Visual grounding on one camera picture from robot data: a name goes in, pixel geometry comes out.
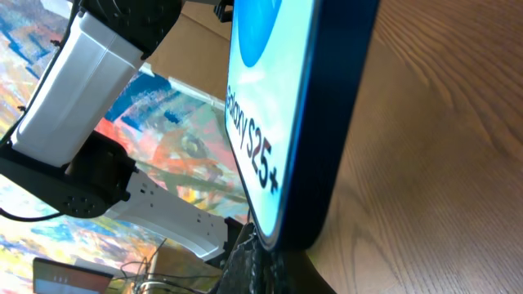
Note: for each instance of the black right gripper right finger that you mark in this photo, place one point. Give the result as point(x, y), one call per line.
point(297, 275)

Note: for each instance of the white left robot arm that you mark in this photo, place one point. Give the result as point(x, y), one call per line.
point(54, 151)

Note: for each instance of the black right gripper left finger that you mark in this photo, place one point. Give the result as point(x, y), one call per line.
point(250, 268)

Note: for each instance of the blue Galaxy smartphone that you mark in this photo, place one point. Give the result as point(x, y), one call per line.
point(294, 73)

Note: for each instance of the colourful painted backdrop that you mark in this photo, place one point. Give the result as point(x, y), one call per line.
point(174, 136)

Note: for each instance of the background laptop with screen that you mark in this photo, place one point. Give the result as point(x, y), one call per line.
point(52, 277)

